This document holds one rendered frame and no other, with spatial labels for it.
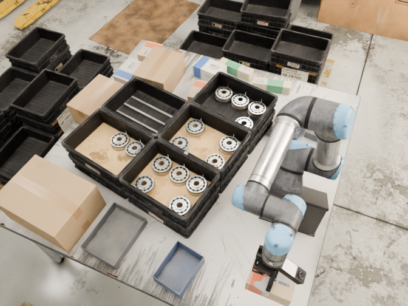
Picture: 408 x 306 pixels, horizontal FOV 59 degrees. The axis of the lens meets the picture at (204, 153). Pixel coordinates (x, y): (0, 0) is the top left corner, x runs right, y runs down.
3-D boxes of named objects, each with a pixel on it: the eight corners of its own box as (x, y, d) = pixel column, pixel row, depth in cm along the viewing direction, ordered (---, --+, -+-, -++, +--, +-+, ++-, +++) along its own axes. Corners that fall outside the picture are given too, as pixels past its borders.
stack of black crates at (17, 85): (27, 96, 319) (10, 66, 292) (55, 105, 311) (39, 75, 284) (-4, 129, 298) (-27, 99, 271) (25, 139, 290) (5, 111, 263)
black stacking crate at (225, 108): (275, 111, 212) (278, 97, 202) (251, 145, 198) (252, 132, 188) (218, 85, 225) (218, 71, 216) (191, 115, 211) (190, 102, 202)
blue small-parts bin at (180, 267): (180, 299, 163) (179, 294, 157) (153, 280, 168) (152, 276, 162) (204, 261, 172) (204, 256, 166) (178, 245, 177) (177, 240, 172)
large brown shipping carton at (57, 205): (106, 204, 192) (96, 185, 175) (68, 253, 177) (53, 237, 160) (50, 175, 204) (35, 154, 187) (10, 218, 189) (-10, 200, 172)
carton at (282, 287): (296, 275, 134) (300, 268, 127) (287, 306, 127) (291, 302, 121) (255, 258, 138) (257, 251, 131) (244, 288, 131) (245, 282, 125)
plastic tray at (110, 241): (116, 269, 171) (113, 266, 167) (82, 250, 177) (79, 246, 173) (147, 222, 185) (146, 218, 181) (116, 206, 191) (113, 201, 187)
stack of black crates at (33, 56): (55, 67, 340) (36, 25, 304) (82, 75, 333) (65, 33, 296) (28, 96, 319) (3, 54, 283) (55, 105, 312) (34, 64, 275)
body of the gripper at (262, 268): (258, 252, 126) (261, 238, 116) (282, 261, 123) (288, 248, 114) (251, 272, 122) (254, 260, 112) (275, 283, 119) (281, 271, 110)
